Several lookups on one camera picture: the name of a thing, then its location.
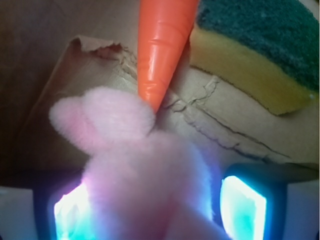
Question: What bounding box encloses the green and yellow sponge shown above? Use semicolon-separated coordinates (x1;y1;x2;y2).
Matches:
190;0;320;115

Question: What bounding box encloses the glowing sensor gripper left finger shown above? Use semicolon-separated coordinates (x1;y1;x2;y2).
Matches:
0;172;95;240

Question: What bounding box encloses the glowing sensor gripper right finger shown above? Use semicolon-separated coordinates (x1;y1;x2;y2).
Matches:
219;163;320;240

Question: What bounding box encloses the orange plastic toy carrot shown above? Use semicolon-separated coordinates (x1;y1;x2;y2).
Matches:
137;0;199;112

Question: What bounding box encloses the pink plush bunny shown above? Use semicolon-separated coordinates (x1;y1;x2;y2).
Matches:
49;86;228;240

